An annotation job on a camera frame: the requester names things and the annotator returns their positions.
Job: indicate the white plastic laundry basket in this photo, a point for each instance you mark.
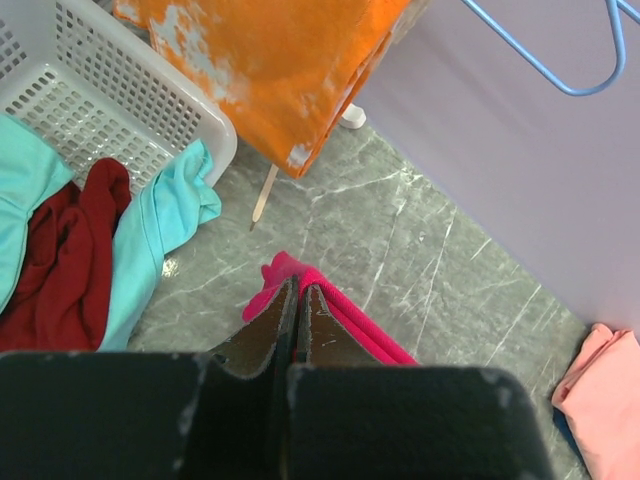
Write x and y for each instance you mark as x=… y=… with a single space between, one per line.
x=92 y=89

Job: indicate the beige cloth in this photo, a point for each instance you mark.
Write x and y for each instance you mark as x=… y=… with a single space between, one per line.
x=408 y=19

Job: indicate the dark red t-shirt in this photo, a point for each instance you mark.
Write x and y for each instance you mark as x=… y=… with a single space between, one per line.
x=62 y=296

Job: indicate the folded salmon t-shirt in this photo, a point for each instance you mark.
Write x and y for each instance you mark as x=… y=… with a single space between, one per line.
x=599 y=398

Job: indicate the white clothes rack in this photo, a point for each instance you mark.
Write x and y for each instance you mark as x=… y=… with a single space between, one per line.
x=353 y=117

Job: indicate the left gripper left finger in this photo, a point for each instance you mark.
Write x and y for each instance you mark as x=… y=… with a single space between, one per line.
x=249 y=351

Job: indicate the orange tie-dye cloth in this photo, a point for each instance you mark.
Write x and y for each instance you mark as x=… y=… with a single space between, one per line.
x=282 y=71

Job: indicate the folded navy t-shirt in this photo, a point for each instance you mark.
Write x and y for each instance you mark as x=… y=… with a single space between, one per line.
x=561 y=423

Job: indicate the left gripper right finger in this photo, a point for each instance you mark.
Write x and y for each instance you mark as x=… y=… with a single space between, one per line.
x=323 y=341

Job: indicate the teal t-shirt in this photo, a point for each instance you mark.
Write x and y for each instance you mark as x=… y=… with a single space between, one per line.
x=163 y=216

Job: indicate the wooden stick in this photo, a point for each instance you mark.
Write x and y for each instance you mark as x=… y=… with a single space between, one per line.
x=263 y=196

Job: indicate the magenta t-shirt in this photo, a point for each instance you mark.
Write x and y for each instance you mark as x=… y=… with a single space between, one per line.
x=365 y=331

